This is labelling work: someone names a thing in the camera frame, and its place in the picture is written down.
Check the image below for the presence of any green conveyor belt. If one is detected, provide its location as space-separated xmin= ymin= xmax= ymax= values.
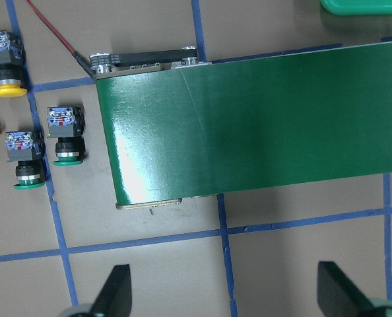
xmin=96 ymin=42 xmax=392 ymax=209

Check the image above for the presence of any green plastic tray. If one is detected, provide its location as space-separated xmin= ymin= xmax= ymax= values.
xmin=319 ymin=0 xmax=392 ymax=16

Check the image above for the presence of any red black power cable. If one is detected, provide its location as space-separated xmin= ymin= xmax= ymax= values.
xmin=24 ymin=0 xmax=96 ymax=79

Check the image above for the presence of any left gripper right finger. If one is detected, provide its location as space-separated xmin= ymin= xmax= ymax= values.
xmin=317 ymin=261 xmax=375 ymax=317

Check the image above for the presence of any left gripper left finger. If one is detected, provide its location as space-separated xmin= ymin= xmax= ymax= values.
xmin=90 ymin=264 xmax=132 ymax=317

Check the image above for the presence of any green push button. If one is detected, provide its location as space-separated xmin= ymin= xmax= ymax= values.
xmin=47 ymin=106 xmax=85 ymax=166
xmin=5 ymin=130 xmax=44 ymax=190

